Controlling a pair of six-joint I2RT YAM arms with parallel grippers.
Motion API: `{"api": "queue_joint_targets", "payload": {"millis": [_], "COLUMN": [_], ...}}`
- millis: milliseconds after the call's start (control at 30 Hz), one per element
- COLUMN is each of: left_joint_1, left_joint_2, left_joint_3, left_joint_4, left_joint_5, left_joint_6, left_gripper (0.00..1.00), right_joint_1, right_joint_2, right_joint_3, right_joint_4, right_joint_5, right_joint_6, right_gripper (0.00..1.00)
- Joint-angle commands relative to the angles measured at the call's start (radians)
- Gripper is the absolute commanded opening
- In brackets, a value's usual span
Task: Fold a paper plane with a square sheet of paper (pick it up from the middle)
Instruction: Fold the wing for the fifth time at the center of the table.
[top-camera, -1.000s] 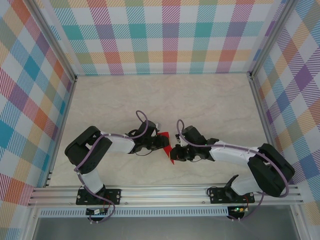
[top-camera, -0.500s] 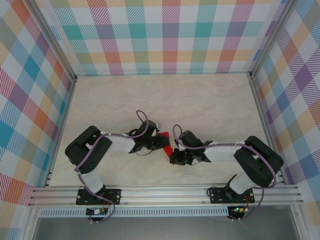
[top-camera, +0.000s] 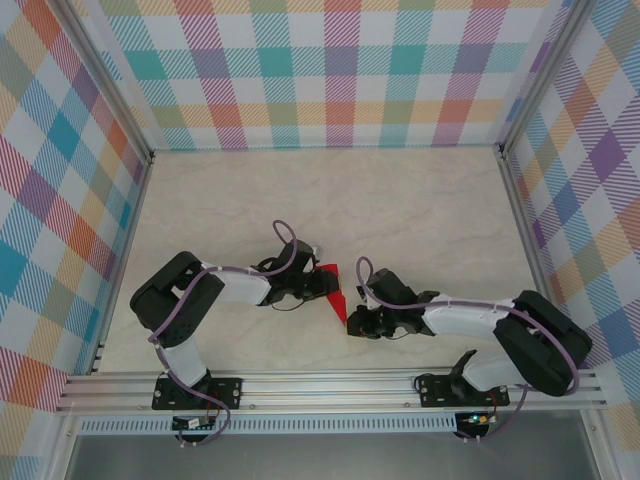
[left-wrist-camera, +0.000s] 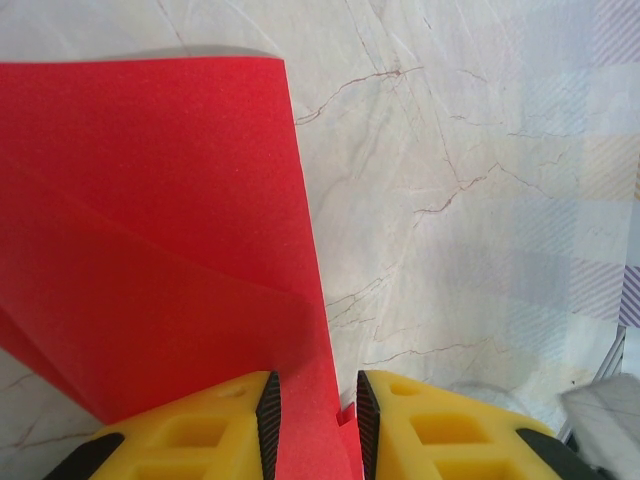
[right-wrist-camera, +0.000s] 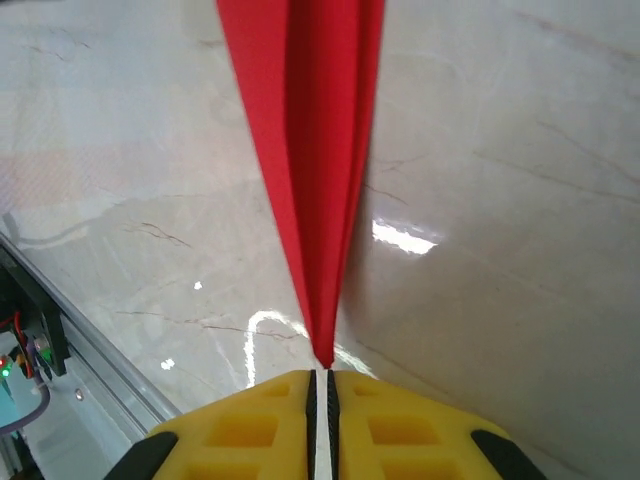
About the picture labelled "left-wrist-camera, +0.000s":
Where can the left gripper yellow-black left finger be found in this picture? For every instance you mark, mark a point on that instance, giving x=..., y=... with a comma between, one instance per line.
x=175, y=440

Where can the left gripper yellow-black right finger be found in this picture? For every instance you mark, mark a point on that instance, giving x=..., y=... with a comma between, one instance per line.
x=450, y=440

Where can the red cloth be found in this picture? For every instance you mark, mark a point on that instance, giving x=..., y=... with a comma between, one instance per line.
x=150, y=200

